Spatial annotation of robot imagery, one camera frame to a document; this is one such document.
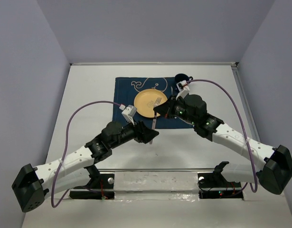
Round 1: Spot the yellow plate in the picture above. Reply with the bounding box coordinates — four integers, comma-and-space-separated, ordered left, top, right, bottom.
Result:
134, 89, 167, 118

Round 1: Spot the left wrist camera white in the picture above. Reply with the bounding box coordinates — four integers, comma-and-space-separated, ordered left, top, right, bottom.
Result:
119, 104, 137, 125

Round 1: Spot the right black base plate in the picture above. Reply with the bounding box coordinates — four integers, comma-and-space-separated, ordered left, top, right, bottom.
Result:
198, 173, 244, 200

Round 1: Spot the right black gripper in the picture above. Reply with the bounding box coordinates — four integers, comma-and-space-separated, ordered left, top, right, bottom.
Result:
153, 95, 197, 125

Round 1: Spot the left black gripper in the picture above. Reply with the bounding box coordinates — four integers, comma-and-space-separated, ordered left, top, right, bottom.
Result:
109, 116, 158, 149

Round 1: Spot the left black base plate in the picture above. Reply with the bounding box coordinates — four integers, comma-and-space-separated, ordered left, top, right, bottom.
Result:
68, 172, 115, 200

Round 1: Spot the dark blue cup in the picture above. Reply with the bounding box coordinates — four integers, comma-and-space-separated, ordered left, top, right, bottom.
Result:
173, 73, 193, 92

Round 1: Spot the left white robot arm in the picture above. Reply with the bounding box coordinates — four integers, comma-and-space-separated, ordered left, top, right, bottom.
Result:
11, 121, 159, 213

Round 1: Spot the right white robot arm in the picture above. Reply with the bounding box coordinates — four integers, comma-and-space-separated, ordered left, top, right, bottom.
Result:
153, 95, 292, 195

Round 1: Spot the fork with pink handle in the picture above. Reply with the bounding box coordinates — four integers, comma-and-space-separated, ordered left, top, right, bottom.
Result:
151, 97, 162, 130

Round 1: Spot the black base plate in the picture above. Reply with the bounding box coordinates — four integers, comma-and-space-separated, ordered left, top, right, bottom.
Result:
68, 172, 115, 200
198, 173, 244, 200

